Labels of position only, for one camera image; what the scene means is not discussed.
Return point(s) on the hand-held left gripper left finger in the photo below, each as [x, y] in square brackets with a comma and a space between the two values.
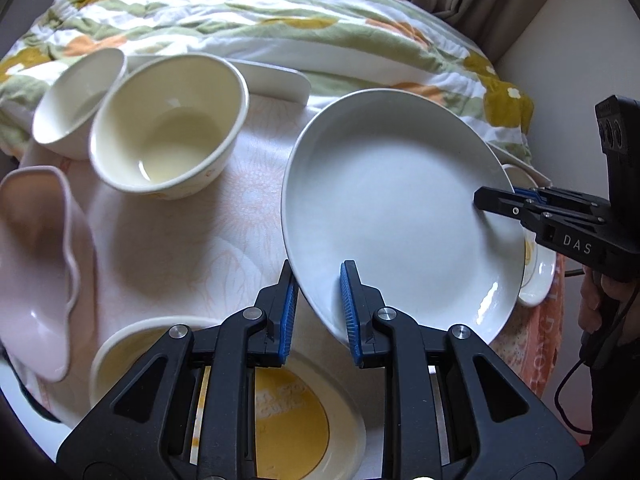
[286, 310]

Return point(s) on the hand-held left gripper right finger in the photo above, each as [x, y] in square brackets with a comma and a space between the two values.
[348, 310]

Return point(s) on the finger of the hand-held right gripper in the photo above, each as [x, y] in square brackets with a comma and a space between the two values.
[565, 201]
[500, 202]

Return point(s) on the large white plate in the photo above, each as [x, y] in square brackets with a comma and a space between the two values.
[390, 185]

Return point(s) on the large cream bowl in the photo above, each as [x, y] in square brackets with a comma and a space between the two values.
[165, 125]

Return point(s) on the small white bowl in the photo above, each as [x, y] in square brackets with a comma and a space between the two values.
[75, 105]

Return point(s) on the person's right hand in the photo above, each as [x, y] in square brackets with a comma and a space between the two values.
[620, 310]

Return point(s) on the cream plate duck print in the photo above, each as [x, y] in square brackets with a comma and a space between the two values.
[537, 280]

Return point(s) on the white patterned cloth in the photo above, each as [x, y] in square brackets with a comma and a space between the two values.
[225, 240]

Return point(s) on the orange patterned cloth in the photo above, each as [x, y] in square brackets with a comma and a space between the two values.
[542, 340]

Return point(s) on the cream plate yellow centre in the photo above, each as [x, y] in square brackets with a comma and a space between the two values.
[300, 410]

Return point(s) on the brown curtain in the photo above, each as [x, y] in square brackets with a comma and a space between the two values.
[475, 0]

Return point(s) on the white lap tray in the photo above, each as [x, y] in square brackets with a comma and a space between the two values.
[280, 82]

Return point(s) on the pink wavy bowl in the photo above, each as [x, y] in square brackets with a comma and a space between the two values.
[35, 260]

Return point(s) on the floral blanket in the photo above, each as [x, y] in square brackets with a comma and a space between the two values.
[300, 25]

